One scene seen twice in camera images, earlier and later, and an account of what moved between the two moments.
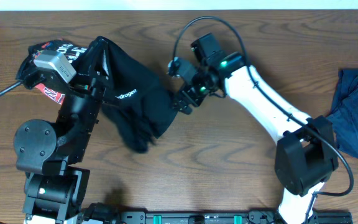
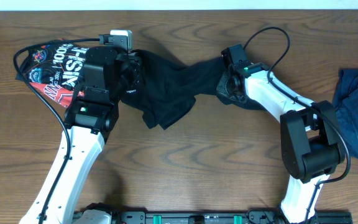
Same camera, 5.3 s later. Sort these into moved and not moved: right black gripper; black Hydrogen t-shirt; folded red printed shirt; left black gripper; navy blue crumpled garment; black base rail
Moved: black Hydrogen t-shirt; right black gripper; left black gripper
Not moved: folded red printed shirt; navy blue crumpled garment; black base rail
